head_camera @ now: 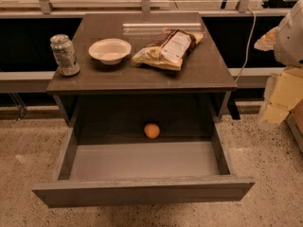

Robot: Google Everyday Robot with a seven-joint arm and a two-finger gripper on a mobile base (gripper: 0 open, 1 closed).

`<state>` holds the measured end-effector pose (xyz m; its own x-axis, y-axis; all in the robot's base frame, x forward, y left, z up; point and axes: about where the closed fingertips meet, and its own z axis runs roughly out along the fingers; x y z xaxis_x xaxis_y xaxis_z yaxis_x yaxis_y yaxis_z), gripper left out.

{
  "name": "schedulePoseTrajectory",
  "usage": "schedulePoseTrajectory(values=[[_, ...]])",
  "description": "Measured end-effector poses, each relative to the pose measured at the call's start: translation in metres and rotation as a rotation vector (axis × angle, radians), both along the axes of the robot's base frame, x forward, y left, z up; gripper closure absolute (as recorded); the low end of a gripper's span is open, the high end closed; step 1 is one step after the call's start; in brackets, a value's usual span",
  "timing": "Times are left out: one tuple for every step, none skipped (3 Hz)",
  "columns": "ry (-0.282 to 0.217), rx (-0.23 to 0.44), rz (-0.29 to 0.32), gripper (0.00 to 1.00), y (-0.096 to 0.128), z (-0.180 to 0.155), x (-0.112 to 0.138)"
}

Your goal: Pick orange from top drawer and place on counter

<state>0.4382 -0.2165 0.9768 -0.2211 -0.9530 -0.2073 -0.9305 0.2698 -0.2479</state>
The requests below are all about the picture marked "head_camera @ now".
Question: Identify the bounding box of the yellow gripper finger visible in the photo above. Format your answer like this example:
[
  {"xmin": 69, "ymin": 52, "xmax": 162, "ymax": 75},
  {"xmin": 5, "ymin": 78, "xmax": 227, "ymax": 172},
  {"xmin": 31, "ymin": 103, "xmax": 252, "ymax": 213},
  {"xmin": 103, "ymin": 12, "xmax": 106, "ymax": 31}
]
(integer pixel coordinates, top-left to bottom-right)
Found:
[
  {"xmin": 258, "ymin": 67, "xmax": 303, "ymax": 130},
  {"xmin": 254, "ymin": 27, "xmax": 277, "ymax": 51}
]

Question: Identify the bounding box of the orange fruit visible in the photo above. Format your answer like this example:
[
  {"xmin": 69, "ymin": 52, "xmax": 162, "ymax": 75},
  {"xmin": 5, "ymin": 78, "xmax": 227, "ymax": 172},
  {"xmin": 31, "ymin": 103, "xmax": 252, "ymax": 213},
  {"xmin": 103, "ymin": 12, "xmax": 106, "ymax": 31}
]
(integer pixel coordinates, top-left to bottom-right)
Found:
[{"xmin": 144, "ymin": 123, "xmax": 160, "ymax": 139}]

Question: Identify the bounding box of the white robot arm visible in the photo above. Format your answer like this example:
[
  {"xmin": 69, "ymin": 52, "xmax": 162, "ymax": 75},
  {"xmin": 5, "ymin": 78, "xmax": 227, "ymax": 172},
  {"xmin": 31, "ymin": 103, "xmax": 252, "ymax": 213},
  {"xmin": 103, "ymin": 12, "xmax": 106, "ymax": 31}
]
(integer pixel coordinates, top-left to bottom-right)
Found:
[{"xmin": 254, "ymin": 0, "xmax": 303, "ymax": 131}]

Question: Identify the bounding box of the open grey drawer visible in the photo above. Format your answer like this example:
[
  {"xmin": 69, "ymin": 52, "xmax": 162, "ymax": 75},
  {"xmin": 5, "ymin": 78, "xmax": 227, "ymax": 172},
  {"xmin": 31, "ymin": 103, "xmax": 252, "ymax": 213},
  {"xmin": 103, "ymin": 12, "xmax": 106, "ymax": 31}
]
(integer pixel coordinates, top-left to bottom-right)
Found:
[{"xmin": 32, "ymin": 119, "xmax": 255, "ymax": 207}]

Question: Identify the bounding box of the cardboard box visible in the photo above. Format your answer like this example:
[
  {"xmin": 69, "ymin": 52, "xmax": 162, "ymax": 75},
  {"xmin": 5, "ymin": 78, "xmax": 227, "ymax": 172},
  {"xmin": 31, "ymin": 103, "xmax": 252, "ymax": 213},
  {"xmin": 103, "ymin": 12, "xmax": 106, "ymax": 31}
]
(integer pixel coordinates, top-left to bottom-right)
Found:
[{"xmin": 287, "ymin": 99, "xmax": 303, "ymax": 152}]

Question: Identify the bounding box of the yellow brown chip bag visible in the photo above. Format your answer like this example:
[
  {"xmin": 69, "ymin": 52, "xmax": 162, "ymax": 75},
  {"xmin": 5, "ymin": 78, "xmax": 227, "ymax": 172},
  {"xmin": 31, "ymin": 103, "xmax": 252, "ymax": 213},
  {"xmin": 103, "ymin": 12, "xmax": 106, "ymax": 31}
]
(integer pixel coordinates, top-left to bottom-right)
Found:
[{"xmin": 132, "ymin": 27, "xmax": 204, "ymax": 71}]

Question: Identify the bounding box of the white bowl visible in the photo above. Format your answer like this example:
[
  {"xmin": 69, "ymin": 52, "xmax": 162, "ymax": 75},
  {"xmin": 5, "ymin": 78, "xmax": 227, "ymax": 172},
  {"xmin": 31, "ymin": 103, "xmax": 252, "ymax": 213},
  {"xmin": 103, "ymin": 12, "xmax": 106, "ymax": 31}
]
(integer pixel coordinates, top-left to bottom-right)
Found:
[{"xmin": 88, "ymin": 39, "xmax": 132, "ymax": 65}]

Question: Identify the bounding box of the green soda can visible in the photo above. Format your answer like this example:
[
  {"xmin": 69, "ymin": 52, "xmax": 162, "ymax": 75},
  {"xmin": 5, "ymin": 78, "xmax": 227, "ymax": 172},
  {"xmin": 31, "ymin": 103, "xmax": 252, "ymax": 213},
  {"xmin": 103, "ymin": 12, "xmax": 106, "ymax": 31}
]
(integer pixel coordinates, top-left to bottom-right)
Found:
[{"xmin": 50, "ymin": 34, "xmax": 80, "ymax": 77}]

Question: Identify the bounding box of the white cable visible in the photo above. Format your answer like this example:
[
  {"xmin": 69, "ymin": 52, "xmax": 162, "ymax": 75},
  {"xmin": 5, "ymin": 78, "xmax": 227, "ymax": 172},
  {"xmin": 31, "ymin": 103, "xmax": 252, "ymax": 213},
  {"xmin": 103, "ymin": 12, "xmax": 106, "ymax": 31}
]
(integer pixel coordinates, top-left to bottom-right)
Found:
[{"xmin": 234, "ymin": 8, "xmax": 258, "ymax": 83}]

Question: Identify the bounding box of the metal railing frame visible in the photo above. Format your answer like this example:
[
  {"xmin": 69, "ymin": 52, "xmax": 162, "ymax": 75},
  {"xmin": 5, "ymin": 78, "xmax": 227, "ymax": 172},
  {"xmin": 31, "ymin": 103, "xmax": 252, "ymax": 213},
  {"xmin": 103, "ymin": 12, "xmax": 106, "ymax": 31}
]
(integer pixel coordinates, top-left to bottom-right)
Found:
[{"xmin": 0, "ymin": 0, "xmax": 297, "ymax": 93}]

